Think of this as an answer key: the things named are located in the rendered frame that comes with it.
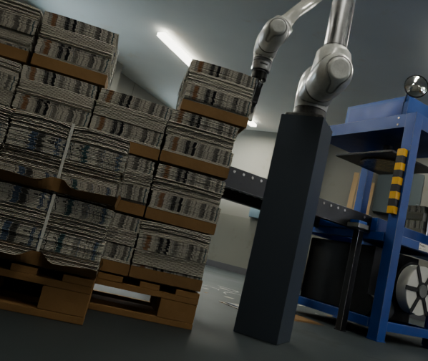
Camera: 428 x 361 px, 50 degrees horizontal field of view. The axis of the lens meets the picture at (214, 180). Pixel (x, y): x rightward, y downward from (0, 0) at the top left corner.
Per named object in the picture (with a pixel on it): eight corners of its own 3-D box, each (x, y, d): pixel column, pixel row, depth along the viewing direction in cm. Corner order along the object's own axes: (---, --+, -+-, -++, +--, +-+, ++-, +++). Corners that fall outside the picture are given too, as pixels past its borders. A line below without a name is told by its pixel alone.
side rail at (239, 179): (207, 180, 251) (212, 159, 253) (203, 180, 256) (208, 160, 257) (369, 233, 316) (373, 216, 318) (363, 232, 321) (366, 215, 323)
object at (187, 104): (246, 127, 190) (248, 117, 190) (180, 108, 185) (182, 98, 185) (236, 135, 205) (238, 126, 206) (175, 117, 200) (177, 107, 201)
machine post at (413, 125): (376, 342, 289) (416, 111, 312) (365, 337, 297) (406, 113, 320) (385, 342, 294) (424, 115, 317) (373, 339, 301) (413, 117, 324)
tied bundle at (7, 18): (26, 64, 173) (43, 8, 176) (-56, 39, 168) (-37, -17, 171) (41, 92, 210) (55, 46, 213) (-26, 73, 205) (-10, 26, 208)
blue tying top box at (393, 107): (404, 120, 333) (409, 94, 336) (343, 129, 385) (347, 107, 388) (441, 140, 355) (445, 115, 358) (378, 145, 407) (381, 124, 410)
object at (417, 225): (420, 237, 365) (425, 205, 369) (388, 233, 391) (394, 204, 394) (447, 246, 383) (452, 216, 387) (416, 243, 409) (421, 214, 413)
